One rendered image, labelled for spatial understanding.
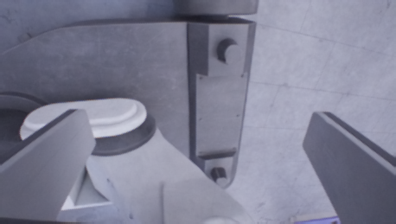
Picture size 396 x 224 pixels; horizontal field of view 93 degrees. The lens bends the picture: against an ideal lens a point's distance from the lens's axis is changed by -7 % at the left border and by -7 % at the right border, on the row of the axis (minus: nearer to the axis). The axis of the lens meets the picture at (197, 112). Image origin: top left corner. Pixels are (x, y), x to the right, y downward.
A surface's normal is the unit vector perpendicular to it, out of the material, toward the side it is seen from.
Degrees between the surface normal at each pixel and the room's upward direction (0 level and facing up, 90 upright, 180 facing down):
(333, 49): 0
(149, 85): 0
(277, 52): 0
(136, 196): 90
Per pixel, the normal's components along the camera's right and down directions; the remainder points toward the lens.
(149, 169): 0.00, -0.87
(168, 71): 0.19, 0.49
